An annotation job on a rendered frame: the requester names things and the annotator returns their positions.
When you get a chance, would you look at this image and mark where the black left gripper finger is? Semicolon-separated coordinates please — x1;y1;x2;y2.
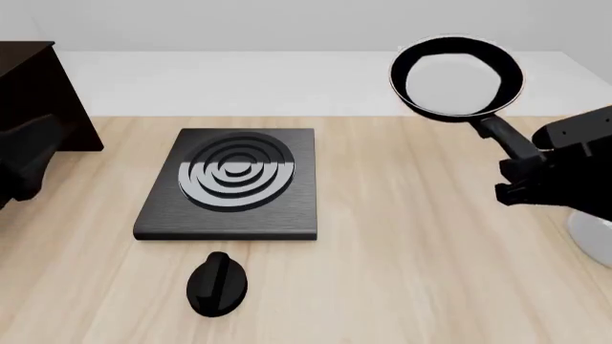
0;113;56;212

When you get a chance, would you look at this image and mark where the round black stove knob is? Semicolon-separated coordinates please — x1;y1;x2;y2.
186;250;251;318

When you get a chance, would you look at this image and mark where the flat black stove plate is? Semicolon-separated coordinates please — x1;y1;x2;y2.
133;127;319;244

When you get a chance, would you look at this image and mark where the dark wooden cabinet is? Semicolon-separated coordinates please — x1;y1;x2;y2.
0;40;105;155

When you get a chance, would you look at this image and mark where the black frying pan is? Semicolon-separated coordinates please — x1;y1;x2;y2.
387;32;547;163

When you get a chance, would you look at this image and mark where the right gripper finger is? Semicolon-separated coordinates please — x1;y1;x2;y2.
493;182;554;208
498;158;556;184

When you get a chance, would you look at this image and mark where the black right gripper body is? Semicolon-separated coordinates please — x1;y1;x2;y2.
544;152;612;217

